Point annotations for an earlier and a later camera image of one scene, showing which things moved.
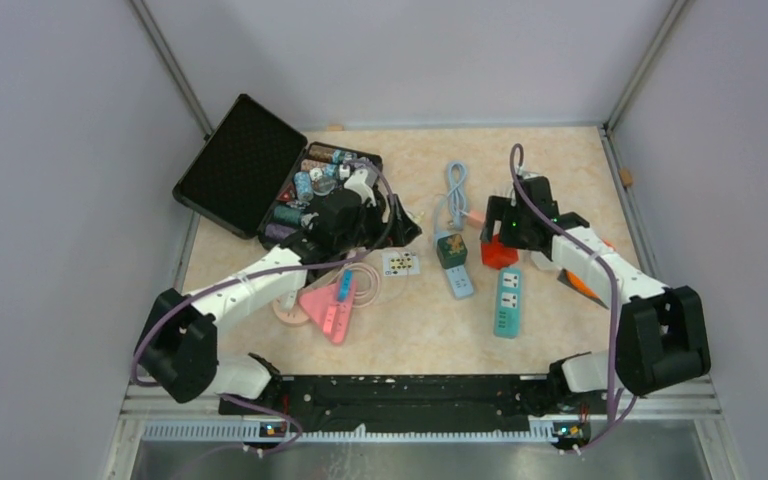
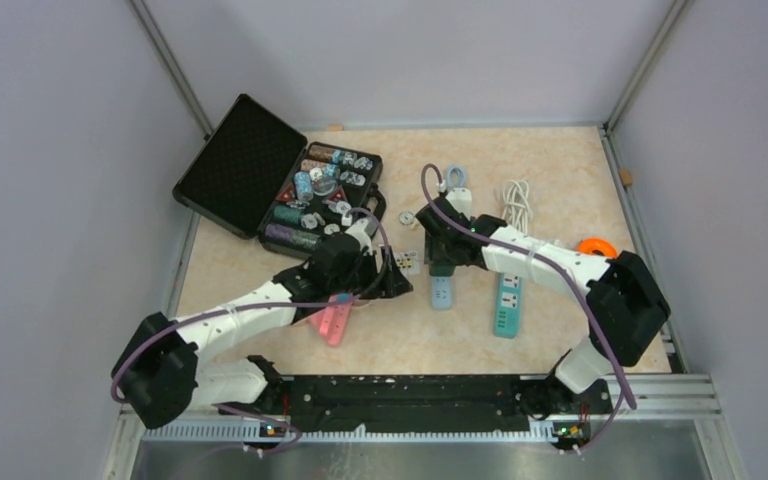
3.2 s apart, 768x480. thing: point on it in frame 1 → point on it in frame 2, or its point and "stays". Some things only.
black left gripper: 404,230 → 393,282
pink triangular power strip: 329,314 stays
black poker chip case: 257,177 stays
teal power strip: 508,303 stays
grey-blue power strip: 459,277 → 441,292
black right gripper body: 512,231 → 437,251
